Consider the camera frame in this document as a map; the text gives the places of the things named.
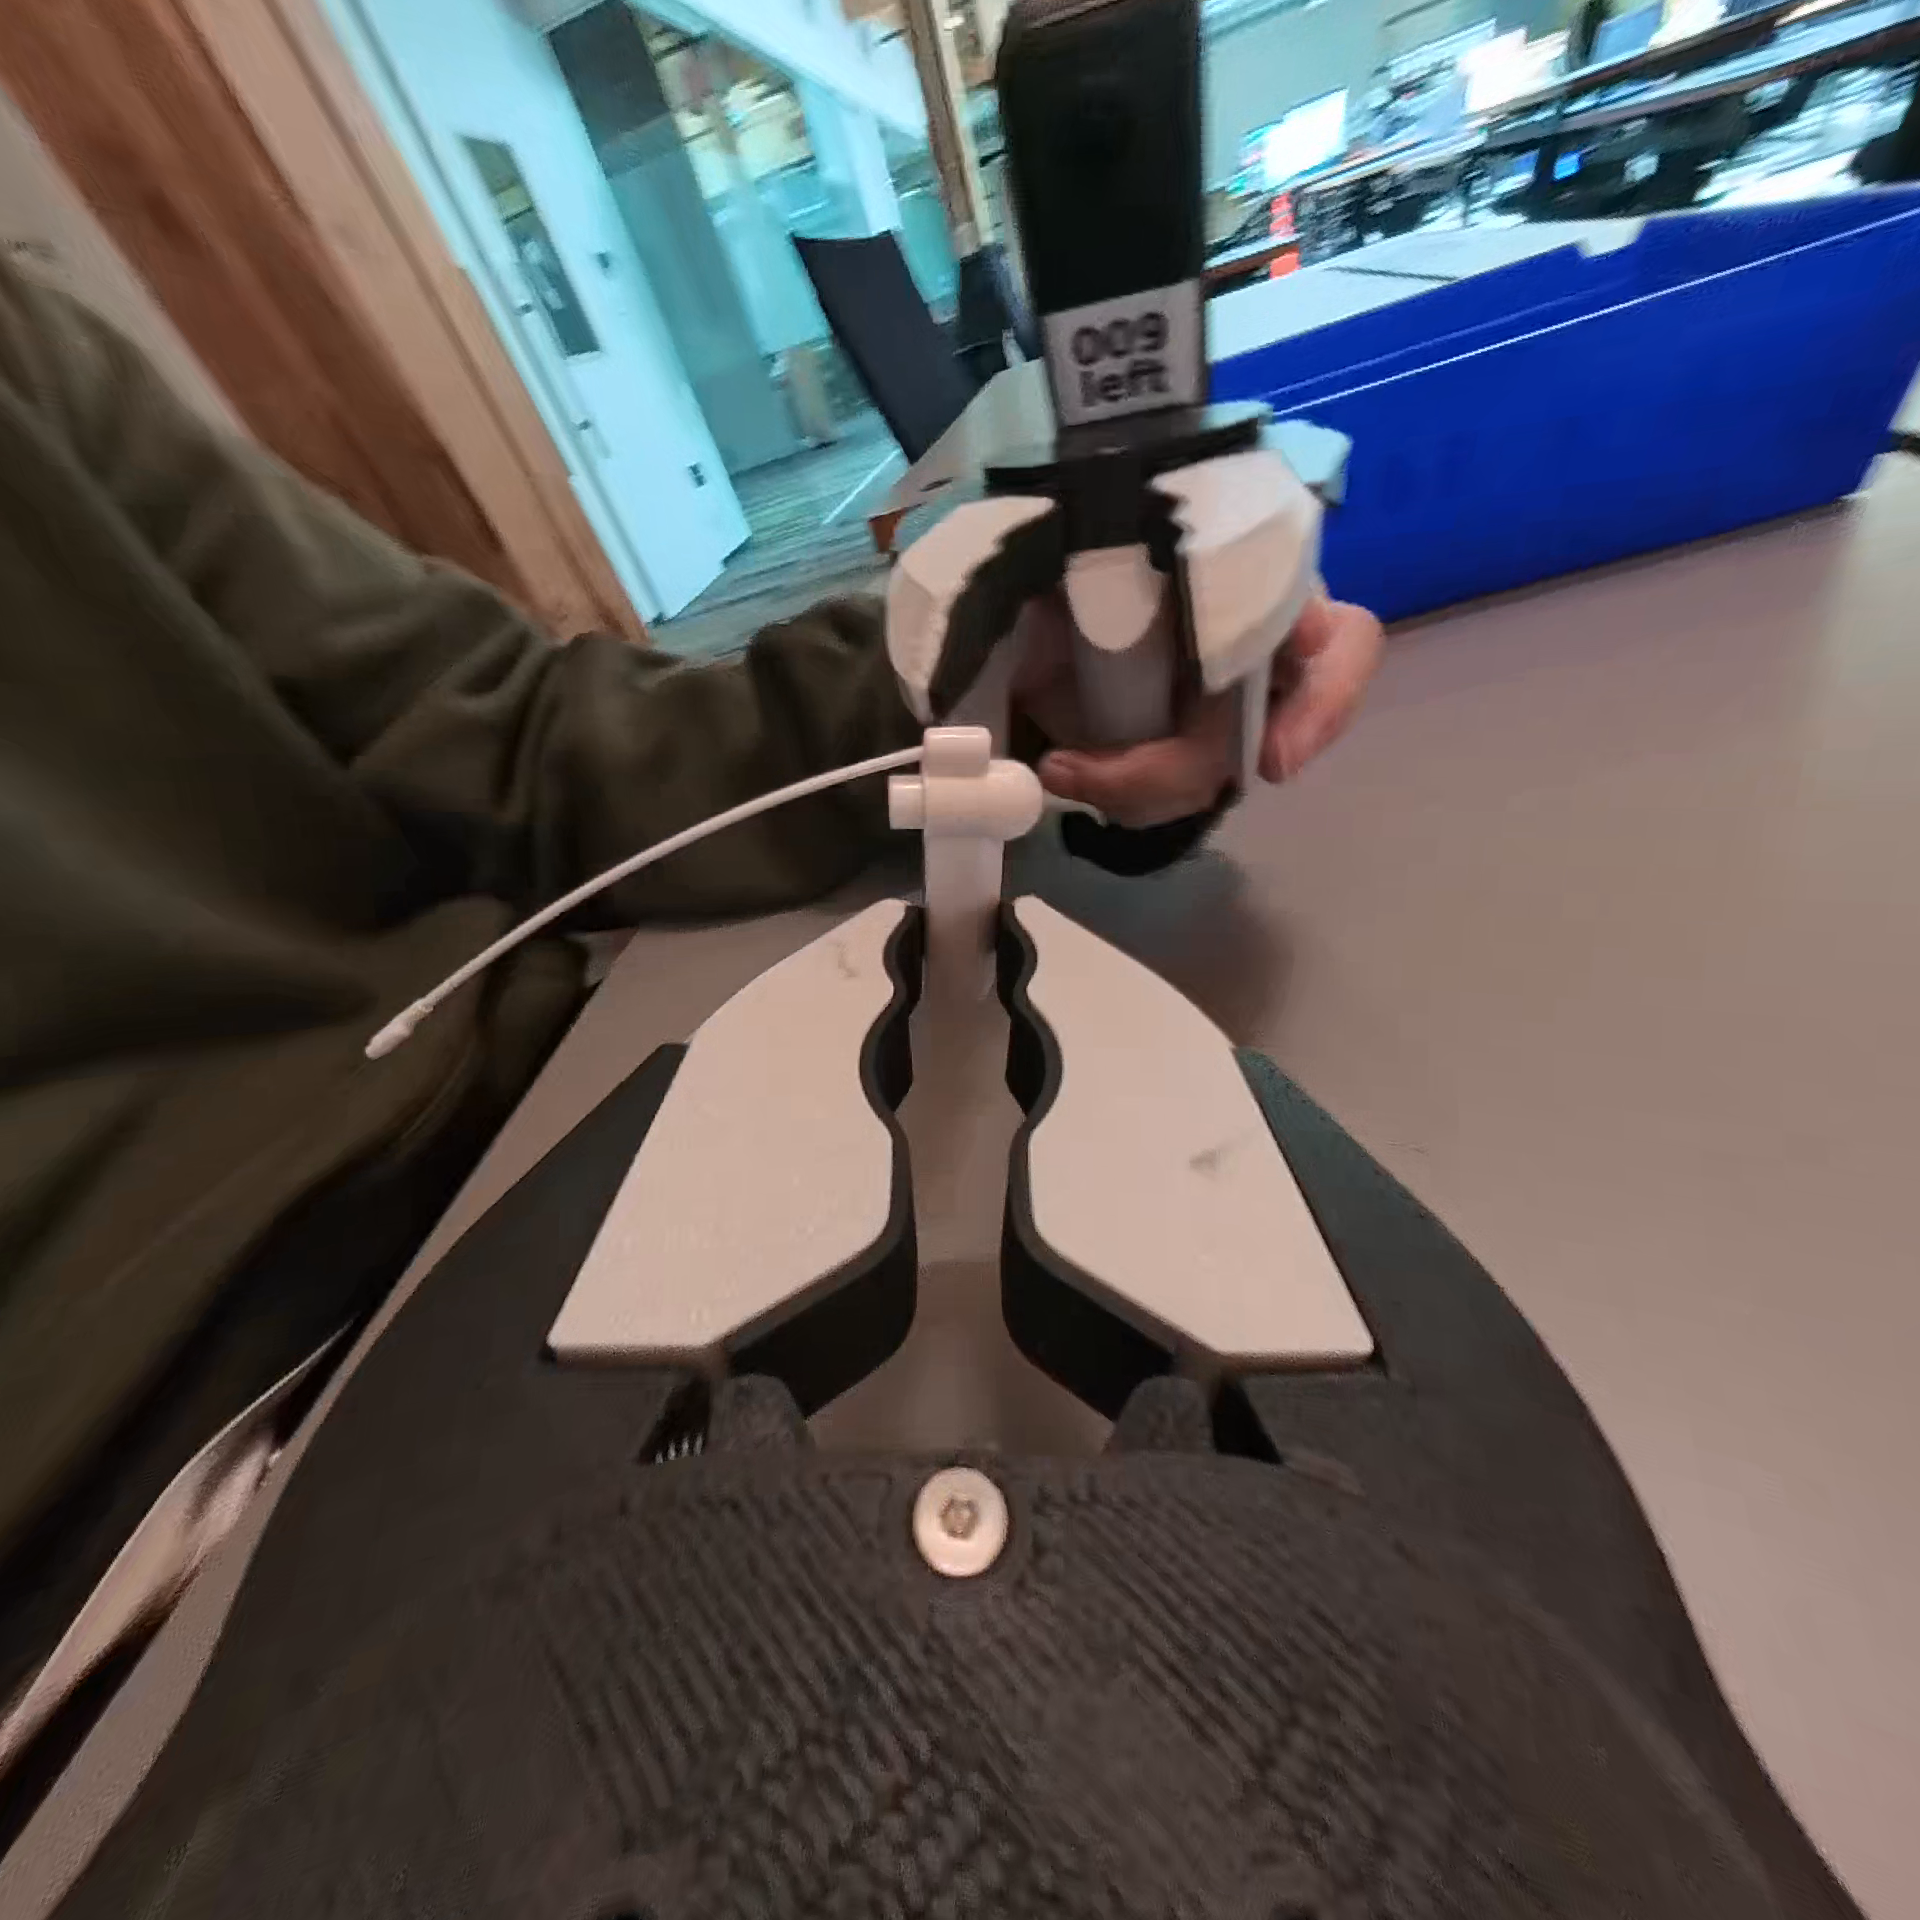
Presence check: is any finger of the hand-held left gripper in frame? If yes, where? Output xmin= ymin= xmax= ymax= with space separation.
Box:
xmin=1166 ymin=445 xmax=1332 ymax=800
xmin=882 ymin=499 xmax=1081 ymax=740

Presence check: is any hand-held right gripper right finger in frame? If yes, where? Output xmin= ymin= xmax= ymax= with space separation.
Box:
xmin=996 ymin=897 xmax=1378 ymax=1380

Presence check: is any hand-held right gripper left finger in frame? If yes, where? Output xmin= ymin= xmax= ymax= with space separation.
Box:
xmin=544 ymin=897 xmax=919 ymax=1370

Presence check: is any white plug with thin cable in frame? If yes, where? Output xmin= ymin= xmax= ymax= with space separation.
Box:
xmin=362 ymin=722 xmax=1112 ymax=1062

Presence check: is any blue plastic bin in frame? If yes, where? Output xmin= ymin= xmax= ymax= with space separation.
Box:
xmin=1205 ymin=182 xmax=1920 ymax=622

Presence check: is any person's left hand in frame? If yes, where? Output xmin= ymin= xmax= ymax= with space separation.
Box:
xmin=1034 ymin=597 xmax=1385 ymax=825

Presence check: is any black mesh chair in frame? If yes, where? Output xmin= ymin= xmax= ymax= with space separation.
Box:
xmin=792 ymin=232 xmax=978 ymax=460

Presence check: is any row of office desks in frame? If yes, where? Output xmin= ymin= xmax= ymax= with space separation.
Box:
xmin=1199 ymin=0 xmax=1920 ymax=257

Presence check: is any wooden column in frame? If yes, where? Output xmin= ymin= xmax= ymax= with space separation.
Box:
xmin=0 ymin=0 xmax=645 ymax=639

